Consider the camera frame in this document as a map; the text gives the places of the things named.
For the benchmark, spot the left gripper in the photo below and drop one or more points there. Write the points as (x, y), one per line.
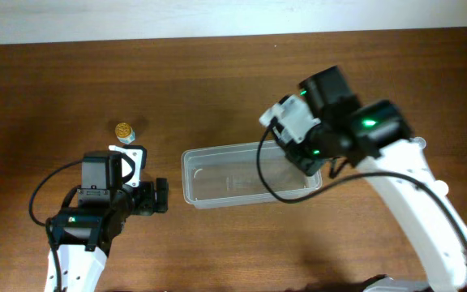
(160, 195)

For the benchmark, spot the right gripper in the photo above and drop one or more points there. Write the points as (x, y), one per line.
(295, 156)

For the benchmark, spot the white spray bottle clear cap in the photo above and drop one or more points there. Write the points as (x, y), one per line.
(419, 141)

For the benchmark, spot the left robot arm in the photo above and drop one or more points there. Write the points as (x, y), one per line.
(80, 236)

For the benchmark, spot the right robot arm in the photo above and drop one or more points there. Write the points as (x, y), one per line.
(327, 122)

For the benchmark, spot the clear plastic container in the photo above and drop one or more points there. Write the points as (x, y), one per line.
(226, 176)

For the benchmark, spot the small jar gold lid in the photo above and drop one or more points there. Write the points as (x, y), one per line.
(125, 133)

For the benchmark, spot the orange white tube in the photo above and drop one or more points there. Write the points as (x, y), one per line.
(440, 187)

